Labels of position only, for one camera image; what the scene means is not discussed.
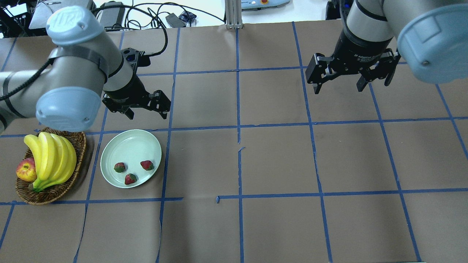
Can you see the black power adapter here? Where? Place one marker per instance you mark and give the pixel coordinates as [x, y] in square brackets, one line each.
[174, 21]

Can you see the aluminium frame post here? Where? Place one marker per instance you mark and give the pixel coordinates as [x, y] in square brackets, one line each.
[232, 10]

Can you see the red strawberry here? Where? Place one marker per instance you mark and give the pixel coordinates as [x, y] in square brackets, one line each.
[147, 165]
[120, 167]
[130, 179]

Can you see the yellow banana bunch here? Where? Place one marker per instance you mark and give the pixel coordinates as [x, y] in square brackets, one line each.
[55, 159]

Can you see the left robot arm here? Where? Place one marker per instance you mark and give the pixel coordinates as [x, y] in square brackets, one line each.
[84, 71]

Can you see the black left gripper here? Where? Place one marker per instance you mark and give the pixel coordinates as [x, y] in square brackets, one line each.
[127, 88]

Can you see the red yellow apple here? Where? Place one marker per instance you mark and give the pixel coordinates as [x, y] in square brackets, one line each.
[26, 170]

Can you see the light green plate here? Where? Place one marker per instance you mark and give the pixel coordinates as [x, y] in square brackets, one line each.
[130, 147]

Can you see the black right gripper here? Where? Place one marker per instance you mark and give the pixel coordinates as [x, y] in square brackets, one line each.
[354, 51]

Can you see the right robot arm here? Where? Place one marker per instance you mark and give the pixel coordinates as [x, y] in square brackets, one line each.
[430, 35]

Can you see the woven wicker basket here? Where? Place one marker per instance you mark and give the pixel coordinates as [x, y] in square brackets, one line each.
[56, 192]

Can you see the teach pendant tablet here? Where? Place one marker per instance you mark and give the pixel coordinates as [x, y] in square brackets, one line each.
[262, 4]

